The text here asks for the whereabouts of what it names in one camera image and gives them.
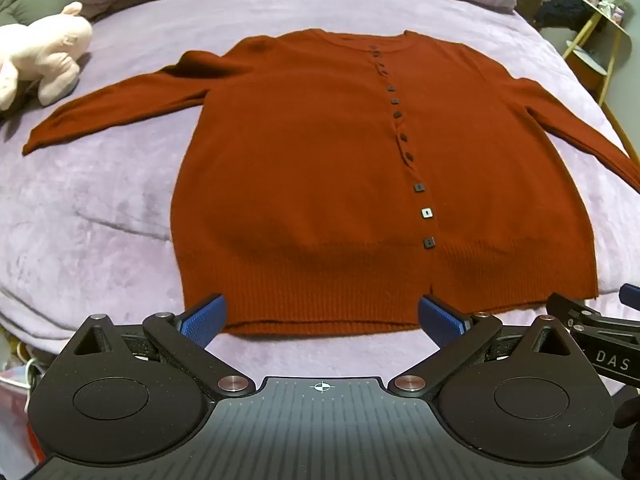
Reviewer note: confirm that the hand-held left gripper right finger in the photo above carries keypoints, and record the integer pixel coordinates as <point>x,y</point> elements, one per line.
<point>440,321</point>

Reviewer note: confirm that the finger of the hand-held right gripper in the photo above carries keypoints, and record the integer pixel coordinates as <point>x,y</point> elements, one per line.
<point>575,310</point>
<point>631,297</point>

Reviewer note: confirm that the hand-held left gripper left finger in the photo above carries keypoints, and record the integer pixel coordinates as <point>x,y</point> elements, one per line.
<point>206,320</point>

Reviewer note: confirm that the rust red buttoned cardigan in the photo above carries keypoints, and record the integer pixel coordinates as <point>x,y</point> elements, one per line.
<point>300,160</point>

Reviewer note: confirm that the yellow shelf rack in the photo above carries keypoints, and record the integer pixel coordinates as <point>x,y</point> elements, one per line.
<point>595,60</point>

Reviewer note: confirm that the dark cloth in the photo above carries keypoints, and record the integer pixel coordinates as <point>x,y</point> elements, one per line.
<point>565,12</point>

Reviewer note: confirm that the pink plush toy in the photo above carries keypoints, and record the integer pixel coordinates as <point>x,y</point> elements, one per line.
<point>47,52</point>

